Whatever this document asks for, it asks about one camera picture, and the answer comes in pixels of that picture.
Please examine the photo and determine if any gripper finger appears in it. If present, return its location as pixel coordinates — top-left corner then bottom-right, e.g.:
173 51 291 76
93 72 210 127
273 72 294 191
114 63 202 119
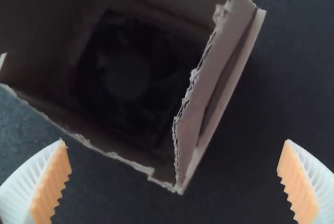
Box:
0 137 73 224
277 139 334 224

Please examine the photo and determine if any cardboard box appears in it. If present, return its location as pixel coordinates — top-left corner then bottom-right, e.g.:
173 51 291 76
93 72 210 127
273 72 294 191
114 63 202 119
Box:
0 0 268 196

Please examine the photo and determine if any black mat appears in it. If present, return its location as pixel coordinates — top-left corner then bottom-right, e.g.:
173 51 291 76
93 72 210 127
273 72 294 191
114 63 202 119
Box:
0 0 334 224

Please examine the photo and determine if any black square fan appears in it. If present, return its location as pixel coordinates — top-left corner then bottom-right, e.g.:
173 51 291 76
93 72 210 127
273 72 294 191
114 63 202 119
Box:
70 9 207 157

